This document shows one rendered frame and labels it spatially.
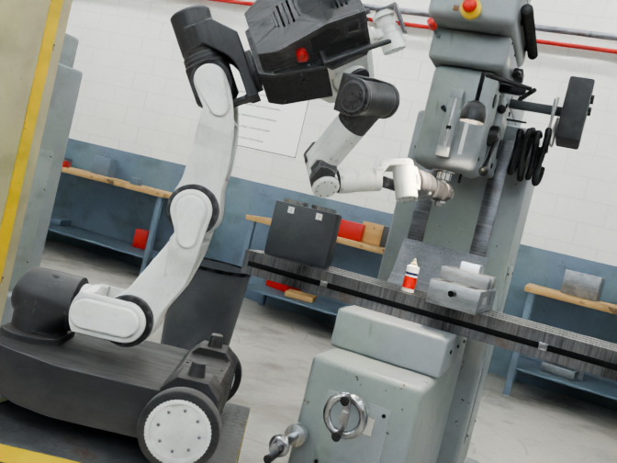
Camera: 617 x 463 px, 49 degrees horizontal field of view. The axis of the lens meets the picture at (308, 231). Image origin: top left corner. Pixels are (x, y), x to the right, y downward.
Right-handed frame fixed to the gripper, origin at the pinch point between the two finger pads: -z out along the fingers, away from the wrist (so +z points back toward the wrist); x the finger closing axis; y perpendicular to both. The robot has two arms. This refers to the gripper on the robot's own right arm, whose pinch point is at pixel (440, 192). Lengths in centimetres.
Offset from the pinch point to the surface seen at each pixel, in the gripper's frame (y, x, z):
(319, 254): 29.4, 31.6, 13.1
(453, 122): -20.7, -4.9, 11.9
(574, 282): 22, 64, -366
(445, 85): -32.1, 1.7, 10.3
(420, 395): 56, -28, 34
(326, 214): 15.8, 32.5, 13.7
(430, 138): -15.2, 2.5, 10.4
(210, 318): 89, 161, -73
